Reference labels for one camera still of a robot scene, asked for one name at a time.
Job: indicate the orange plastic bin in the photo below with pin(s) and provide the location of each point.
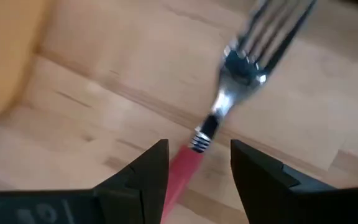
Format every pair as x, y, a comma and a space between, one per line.
2, 46

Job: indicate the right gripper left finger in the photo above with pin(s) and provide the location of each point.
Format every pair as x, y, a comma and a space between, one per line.
129, 199

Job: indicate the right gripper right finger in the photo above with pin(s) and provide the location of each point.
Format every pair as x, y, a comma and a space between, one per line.
275, 193

